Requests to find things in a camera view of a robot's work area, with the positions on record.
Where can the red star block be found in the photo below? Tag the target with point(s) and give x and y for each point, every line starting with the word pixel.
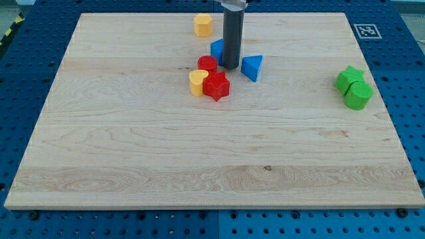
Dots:
pixel 216 85

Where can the red cylinder block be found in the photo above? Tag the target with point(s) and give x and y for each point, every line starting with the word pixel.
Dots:
pixel 208 63

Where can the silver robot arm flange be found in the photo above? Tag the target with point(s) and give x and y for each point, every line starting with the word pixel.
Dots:
pixel 234 5

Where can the green star block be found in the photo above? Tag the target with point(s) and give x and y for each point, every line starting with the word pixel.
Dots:
pixel 348 77

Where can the yellow heart block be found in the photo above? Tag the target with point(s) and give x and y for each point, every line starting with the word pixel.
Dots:
pixel 196 78

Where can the blue triangle block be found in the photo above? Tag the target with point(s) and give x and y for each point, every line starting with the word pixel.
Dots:
pixel 251 67

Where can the wooden board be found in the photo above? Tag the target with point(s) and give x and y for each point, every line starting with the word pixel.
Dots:
pixel 120 129

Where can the blue cube block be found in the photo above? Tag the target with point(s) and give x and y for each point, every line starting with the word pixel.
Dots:
pixel 216 50

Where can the yellow hexagon block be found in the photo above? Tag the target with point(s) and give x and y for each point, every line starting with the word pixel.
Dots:
pixel 203 25

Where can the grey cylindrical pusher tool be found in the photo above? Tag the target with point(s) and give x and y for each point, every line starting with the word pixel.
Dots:
pixel 232 38

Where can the green cylinder block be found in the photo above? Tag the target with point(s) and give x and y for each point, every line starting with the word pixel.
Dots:
pixel 358 95

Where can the white fiducial marker tag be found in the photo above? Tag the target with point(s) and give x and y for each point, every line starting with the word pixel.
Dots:
pixel 367 31

